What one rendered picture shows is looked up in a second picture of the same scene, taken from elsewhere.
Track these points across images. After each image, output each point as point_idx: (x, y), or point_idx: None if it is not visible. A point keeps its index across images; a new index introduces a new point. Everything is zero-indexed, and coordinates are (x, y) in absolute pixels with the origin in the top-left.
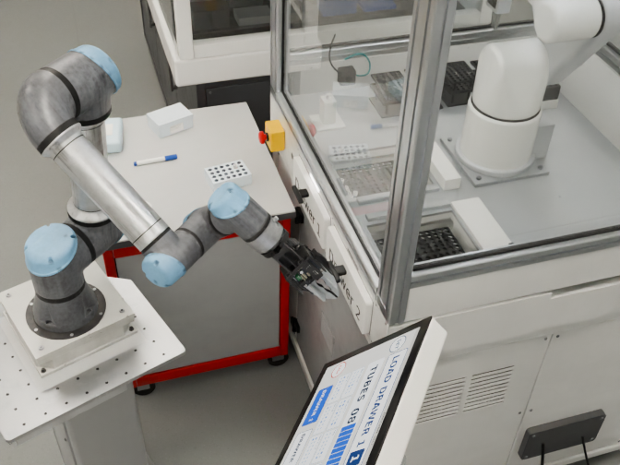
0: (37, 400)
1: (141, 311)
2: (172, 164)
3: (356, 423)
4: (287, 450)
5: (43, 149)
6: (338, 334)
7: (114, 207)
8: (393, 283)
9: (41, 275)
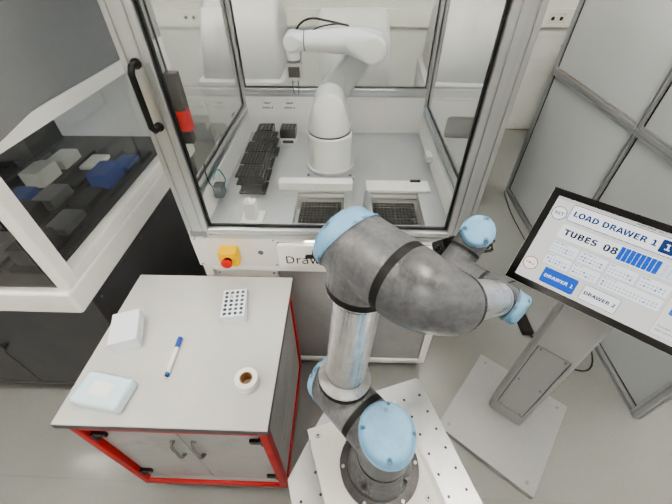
0: None
1: None
2: (187, 343)
3: (624, 246)
4: (589, 307)
5: (483, 319)
6: None
7: (504, 299)
8: (475, 213)
9: (413, 455)
